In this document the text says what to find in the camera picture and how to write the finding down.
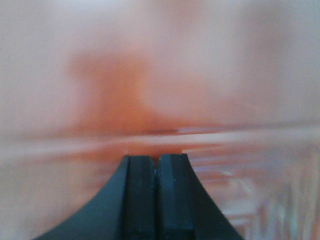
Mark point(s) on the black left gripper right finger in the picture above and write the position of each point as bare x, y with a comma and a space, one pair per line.
185, 209

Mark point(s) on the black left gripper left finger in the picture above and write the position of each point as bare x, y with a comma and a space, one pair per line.
124, 208

